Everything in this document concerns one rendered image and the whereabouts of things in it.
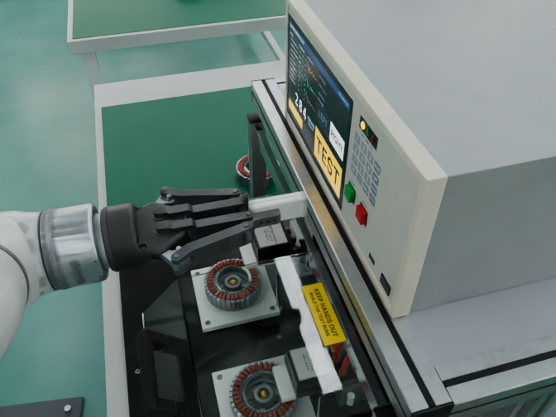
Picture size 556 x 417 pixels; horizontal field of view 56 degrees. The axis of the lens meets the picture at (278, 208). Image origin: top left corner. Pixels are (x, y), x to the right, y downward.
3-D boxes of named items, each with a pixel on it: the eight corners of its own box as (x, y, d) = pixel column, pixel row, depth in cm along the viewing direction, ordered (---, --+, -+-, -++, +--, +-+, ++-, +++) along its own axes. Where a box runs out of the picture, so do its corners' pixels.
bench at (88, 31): (110, 194, 244) (66, 41, 193) (99, 31, 375) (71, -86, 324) (332, 155, 266) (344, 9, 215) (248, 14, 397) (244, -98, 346)
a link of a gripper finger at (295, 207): (249, 204, 61) (251, 208, 61) (305, 194, 63) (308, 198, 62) (250, 222, 63) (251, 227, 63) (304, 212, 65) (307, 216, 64)
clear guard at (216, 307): (161, 492, 56) (152, 471, 52) (142, 314, 73) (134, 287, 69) (436, 413, 62) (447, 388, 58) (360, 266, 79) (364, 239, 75)
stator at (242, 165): (257, 157, 141) (257, 146, 139) (288, 174, 136) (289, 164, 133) (227, 176, 135) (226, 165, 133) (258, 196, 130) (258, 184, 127)
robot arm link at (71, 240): (62, 307, 58) (117, 295, 59) (36, 251, 52) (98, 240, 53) (64, 249, 64) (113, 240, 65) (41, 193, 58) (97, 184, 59)
